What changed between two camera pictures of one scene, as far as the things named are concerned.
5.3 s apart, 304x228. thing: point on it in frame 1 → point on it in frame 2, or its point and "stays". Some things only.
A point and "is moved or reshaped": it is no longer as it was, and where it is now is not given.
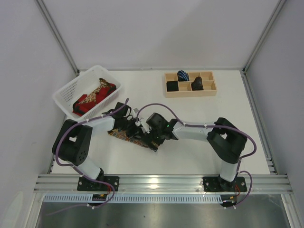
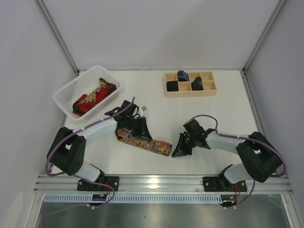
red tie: [79, 108] stays
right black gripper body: [149, 137] → [186, 142]
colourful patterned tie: [121, 134] is moved or reshaped
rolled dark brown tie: [197, 85] stays
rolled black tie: [172, 86] stays
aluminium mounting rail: [159, 183] stays
